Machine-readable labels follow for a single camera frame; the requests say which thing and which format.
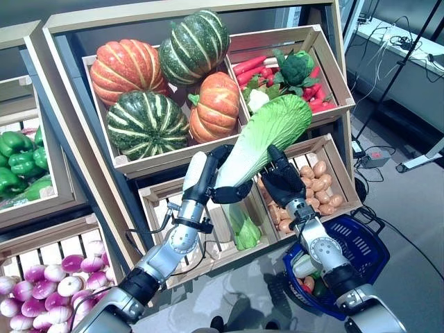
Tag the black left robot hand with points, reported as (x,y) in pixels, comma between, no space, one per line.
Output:
(199,180)

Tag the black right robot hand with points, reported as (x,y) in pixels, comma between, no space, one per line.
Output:
(282,184)

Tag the blue plastic shopping basket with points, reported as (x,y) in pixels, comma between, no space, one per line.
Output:
(360,243)

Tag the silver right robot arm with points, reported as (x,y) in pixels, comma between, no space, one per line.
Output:
(326,249)

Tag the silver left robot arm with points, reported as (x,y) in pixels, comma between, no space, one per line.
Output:
(173,246)

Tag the brown potato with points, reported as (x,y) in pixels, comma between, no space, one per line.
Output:
(319,168)
(309,281)
(322,197)
(335,200)
(325,180)
(286,225)
(274,213)
(307,172)

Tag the light wooden crate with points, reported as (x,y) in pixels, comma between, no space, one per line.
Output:
(342,173)
(166,157)
(60,170)
(334,73)
(147,197)
(52,237)

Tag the small orange pumpkin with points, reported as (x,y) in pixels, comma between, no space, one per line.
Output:
(215,107)

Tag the dark green striped pumpkin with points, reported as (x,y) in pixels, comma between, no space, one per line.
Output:
(194,45)
(145,125)

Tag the black round object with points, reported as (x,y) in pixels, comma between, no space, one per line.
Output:
(360,189)

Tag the white power adapter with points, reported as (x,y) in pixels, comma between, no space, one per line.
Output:
(357,147)

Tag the red orange carrot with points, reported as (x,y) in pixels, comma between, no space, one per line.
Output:
(320,105)
(249,64)
(249,75)

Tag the white cauliflower with leaves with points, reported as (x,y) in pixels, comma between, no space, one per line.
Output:
(257,98)

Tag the grey box with red button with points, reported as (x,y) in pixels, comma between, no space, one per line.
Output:
(376,157)

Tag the small orange fruit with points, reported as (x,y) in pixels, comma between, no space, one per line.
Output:
(299,281)

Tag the red tomato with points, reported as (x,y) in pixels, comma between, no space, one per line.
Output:
(305,289)

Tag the green bell pepper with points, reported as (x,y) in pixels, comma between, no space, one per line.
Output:
(320,288)
(38,189)
(39,137)
(41,157)
(15,144)
(26,163)
(12,182)

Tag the dark green broccoli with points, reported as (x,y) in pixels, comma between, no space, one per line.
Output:
(295,69)

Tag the large orange pumpkin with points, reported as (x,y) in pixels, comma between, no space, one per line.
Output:
(125,69)

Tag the white metal stand base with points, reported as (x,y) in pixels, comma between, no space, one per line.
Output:
(416,163)

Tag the purple white onion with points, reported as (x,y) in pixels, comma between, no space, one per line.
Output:
(97,280)
(81,296)
(8,307)
(55,273)
(55,301)
(22,290)
(21,322)
(33,307)
(43,289)
(7,284)
(72,263)
(69,286)
(59,314)
(92,264)
(34,273)

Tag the black tripod pole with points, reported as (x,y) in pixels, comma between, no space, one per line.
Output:
(399,69)

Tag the wooden display rack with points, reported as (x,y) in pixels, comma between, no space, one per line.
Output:
(173,15)
(21,34)

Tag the white window ledge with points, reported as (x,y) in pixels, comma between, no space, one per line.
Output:
(426,73)

